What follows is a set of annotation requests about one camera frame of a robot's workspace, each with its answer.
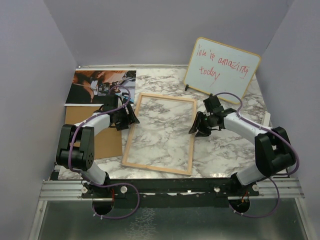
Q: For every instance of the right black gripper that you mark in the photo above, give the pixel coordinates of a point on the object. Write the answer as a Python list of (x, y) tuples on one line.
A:
[(199, 117)]

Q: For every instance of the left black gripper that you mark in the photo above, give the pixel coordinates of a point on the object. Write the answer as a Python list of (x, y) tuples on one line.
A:
[(124, 124)]

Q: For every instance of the wooden picture frame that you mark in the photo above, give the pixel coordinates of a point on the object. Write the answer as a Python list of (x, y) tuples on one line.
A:
[(127, 145)]

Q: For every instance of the printed photo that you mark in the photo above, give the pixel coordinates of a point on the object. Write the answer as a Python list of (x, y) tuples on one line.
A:
[(90, 87)]

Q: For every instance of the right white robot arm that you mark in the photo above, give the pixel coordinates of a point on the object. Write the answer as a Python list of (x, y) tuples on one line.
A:
[(273, 150)]

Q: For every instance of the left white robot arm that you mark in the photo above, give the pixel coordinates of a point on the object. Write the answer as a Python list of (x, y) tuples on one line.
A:
[(76, 145)]

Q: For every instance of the brown cardboard backing board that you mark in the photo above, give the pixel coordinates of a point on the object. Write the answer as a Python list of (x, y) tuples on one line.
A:
[(107, 143)]

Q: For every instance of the yellow-rimmed whiteboard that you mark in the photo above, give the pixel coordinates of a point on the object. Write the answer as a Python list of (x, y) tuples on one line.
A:
[(217, 68)]

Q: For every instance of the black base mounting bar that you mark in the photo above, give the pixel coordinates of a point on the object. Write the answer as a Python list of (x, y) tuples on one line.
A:
[(169, 192)]

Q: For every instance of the white whiteboard eraser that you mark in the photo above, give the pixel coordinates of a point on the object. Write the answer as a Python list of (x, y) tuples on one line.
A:
[(266, 119)]

